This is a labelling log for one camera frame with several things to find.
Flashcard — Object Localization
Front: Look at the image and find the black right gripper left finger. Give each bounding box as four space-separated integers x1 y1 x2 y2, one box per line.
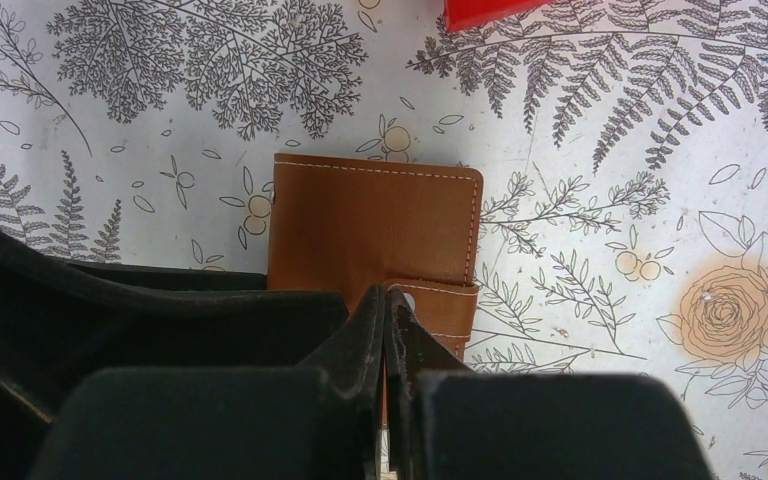
297 285 386 479

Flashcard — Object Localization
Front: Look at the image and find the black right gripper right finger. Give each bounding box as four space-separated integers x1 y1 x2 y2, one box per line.
384 288 477 479

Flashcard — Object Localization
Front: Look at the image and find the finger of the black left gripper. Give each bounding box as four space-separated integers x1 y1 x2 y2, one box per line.
0 231 348 479

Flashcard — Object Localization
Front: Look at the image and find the brown leather card holder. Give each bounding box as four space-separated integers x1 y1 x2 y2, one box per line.
267 153 483 357

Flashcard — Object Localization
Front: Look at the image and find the floral table mat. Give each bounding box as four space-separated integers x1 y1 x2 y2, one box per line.
0 1 768 479

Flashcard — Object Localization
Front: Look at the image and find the red plastic bin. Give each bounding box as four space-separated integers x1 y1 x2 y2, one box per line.
442 0 549 32

